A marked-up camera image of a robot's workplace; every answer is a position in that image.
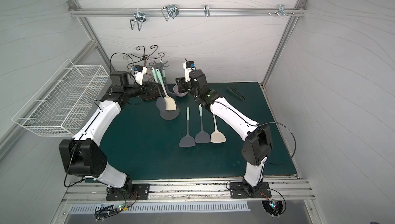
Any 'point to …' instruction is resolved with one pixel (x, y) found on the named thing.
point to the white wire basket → (56, 109)
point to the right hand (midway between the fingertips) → (177, 77)
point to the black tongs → (242, 98)
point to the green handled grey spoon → (160, 100)
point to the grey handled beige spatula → (217, 136)
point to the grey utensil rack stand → (168, 115)
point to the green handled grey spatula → (187, 141)
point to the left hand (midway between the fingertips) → (157, 84)
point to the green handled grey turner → (202, 137)
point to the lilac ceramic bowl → (176, 90)
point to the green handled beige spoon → (169, 103)
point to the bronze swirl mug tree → (146, 58)
